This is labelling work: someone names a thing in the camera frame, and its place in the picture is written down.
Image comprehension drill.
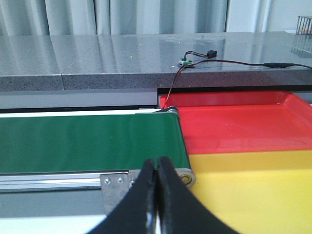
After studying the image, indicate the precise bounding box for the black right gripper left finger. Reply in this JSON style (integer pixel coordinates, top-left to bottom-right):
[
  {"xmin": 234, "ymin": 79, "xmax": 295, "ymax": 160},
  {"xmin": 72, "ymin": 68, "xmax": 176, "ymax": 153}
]
[{"xmin": 89, "ymin": 159, "xmax": 156, "ymax": 234}]

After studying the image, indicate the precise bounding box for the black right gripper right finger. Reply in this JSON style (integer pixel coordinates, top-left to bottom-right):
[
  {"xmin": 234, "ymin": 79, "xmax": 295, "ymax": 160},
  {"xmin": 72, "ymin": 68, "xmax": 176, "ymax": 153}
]
[{"xmin": 157, "ymin": 156, "xmax": 237, "ymax": 234}]

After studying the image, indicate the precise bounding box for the green conveyor belt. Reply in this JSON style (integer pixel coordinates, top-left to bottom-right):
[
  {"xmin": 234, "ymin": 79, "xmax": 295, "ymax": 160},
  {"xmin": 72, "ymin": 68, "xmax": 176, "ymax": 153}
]
[{"xmin": 0, "ymin": 113, "xmax": 190, "ymax": 174}]

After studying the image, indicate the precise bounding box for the yellow plastic tray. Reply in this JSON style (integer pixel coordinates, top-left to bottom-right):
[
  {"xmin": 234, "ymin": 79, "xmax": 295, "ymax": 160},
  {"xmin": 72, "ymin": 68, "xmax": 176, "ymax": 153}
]
[{"xmin": 190, "ymin": 150, "xmax": 312, "ymax": 234}]

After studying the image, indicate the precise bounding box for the red plastic tray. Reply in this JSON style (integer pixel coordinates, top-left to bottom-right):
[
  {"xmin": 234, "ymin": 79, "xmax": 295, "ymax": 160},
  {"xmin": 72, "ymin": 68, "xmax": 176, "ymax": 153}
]
[{"xmin": 160, "ymin": 91, "xmax": 312, "ymax": 154}]

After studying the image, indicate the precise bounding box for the small green circuit board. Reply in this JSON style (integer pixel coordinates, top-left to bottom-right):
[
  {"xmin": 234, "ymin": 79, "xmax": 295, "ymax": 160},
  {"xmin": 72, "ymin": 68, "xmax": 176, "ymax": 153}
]
[{"xmin": 177, "ymin": 57, "xmax": 195, "ymax": 68}]

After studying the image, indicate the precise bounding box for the grey stone counter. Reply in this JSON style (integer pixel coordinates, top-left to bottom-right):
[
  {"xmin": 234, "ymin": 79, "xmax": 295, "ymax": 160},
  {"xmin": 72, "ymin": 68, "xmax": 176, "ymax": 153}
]
[{"xmin": 0, "ymin": 32, "xmax": 312, "ymax": 92}]

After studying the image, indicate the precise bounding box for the grey curtain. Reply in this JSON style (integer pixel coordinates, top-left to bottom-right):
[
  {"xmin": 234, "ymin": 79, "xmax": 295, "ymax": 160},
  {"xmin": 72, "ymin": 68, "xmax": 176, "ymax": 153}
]
[{"xmin": 0, "ymin": 0, "xmax": 272, "ymax": 36}]

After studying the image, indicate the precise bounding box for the aluminium conveyor frame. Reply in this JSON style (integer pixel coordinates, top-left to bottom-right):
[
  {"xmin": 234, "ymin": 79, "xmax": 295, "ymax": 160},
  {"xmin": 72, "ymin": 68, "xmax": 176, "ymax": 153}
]
[{"xmin": 0, "ymin": 107, "xmax": 195, "ymax": 218}]

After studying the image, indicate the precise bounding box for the red black wire cable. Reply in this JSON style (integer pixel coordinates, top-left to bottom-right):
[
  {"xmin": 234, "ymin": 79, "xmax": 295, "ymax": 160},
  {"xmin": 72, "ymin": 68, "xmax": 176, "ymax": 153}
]
[{"xmin": 162, "ymin": 50, "xmax": 312, "ymax": 111}]

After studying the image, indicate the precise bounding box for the wire rack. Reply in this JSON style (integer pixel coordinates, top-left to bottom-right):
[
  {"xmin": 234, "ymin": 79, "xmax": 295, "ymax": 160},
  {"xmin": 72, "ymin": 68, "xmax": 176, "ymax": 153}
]
[{"xmin": 291, "ymin": 15, "xmax": 312, "ymax": 58}]

